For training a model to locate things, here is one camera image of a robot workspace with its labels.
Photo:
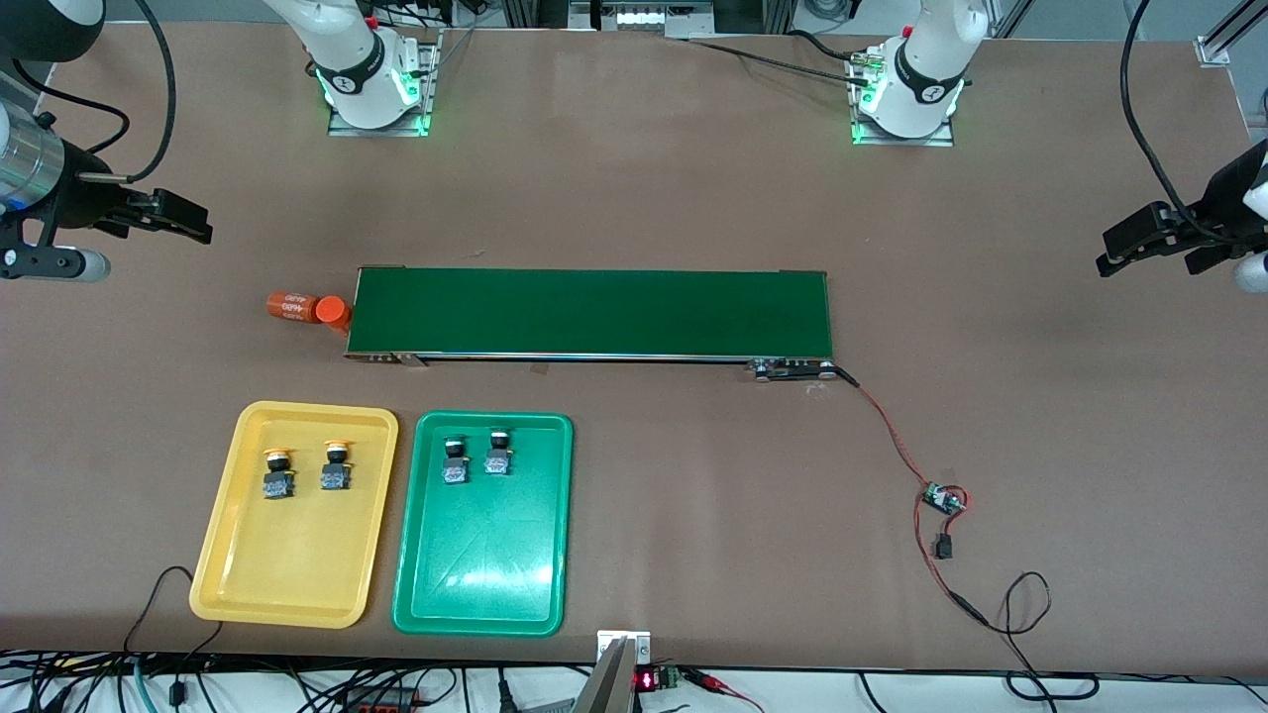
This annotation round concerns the orange 4680 battery cylinder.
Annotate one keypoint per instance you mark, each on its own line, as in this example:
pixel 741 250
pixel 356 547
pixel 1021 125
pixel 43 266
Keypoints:
pixel 289 305
pixel 333 313

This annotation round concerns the yellow plastic tray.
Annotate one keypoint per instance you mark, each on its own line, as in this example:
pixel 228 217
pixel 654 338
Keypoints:
pixel 297 555

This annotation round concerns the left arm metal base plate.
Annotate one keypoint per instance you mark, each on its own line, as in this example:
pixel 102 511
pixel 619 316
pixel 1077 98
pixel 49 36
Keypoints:
pixel 941 139

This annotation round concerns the green push button switch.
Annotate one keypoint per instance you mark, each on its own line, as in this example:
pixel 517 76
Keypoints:
pixel 454 465
pixel 498 458

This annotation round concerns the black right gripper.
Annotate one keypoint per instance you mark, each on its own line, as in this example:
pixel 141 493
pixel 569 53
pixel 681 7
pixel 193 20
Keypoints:
pixel 77 195

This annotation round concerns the yellow push button switch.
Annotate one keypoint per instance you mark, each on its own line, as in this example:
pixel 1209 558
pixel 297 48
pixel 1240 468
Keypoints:
pixel 279 483
pixel 337 475

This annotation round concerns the silver camera mount bracket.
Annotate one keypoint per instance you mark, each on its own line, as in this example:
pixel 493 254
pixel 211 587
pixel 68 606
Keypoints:
pixel 614 673

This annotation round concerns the green conveyor belt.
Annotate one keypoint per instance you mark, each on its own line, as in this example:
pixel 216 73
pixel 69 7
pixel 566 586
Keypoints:
pixel 594 312

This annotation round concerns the black power strip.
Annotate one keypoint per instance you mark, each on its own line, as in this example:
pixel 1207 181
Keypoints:
pixel 381 701

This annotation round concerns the red clip lead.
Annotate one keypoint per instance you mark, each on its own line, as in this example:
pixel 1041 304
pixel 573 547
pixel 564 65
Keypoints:
pixel 718 683

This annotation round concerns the red digit display module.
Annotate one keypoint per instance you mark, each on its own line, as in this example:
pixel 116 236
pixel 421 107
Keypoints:
pixel 649 680

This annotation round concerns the grey box with white lights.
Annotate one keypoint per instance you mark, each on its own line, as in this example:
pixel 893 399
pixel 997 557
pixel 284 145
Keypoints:
pixel 639 18

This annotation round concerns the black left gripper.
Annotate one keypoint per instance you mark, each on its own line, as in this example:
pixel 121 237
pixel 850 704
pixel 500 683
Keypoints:
pixel 1225 194

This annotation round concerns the green plastic tray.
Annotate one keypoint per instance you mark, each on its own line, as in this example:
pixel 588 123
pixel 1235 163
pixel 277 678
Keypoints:
pixel 485 555

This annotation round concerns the small controller circuit board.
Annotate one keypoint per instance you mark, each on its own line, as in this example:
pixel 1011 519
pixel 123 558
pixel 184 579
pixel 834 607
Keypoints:
pixel 942 499

